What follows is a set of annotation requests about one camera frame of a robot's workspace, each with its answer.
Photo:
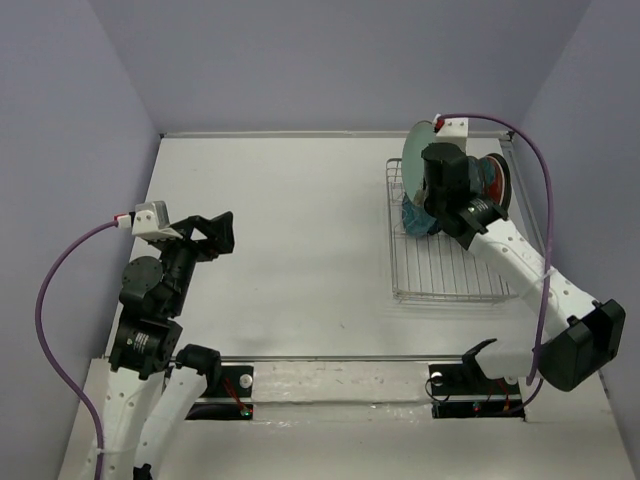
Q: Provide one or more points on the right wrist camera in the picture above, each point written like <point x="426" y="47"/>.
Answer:
<point x="450" y="127"/>

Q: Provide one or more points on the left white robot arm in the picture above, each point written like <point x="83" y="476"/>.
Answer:
<point x="152" y="383"/>

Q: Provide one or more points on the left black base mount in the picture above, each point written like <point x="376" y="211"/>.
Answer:
<point x="229" y="400"/>

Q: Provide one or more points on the light mint glass plate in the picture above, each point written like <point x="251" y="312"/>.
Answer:
<point x="419" y="137"/>

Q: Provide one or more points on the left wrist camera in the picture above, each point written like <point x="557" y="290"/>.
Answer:
<point x="148" y="221"/>

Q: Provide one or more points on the metal wire dish rack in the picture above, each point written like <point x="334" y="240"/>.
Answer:
<point x="434" y="268"/>

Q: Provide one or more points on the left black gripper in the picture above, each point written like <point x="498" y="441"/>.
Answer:
<point x="221" y="236"/>

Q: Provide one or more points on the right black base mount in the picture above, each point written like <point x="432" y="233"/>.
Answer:
<point x="462" y="391"/>

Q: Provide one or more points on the dark teal round plate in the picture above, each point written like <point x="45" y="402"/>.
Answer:
<point x="481" y="174"/>

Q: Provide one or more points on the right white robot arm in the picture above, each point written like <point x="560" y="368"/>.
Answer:
<point x="579" y="334"/>

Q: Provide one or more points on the red and blue floral plate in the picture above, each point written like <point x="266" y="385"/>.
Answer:
<point x="497" y="186"/>

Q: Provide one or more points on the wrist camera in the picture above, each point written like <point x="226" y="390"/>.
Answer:
<point x="450" y="127"/>
<point x="148" y="221"/>

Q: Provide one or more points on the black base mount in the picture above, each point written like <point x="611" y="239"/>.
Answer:
<point x="229" y="400"/>
<point x="462" y="391"/>

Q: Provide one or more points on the teal scalloped plate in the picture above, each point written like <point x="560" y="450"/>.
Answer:
<point x="416" y="221"/>

